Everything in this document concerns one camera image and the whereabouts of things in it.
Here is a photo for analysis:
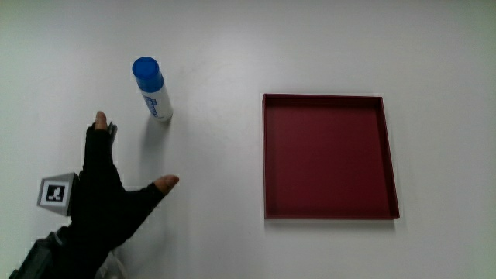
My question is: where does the person's left hand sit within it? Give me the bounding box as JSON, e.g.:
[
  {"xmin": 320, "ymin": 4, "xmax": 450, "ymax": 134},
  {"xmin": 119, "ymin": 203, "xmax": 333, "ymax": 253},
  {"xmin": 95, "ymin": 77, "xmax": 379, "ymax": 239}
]
[{"xmin": 36, "ymin": 111, "xmax": 181, "ymax": 253}]

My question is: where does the blue capped white glue stick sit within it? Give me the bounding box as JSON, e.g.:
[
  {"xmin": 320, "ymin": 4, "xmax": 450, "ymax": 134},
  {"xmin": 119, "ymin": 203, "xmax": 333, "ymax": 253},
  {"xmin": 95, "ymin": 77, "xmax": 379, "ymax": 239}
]
[{"xmin": 131, "ymin": 56, "xmax": 174, "ymax": 123}]

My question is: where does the person's left forearm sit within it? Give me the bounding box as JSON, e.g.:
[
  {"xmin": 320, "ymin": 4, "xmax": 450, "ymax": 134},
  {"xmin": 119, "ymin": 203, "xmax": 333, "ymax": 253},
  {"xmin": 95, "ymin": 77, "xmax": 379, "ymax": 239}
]
[{"xmin": 7, "ymin": 228, "xmax": 117, "ymax": 279}]

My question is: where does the white desk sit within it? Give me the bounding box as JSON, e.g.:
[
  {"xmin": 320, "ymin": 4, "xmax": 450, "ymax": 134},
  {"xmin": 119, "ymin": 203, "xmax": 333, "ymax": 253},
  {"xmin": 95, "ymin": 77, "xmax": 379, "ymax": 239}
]
[{"xmin": 0, "ymin": 0, "xmax": 496, "ymax": 279}]

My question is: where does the dark red square tray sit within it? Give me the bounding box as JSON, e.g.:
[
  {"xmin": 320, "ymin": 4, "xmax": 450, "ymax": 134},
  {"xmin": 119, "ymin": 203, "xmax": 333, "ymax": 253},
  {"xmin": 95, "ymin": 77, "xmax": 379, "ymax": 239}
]
[{"xmin": 261, "ymin": 92, "xmax": 401, "ymax": 221}]

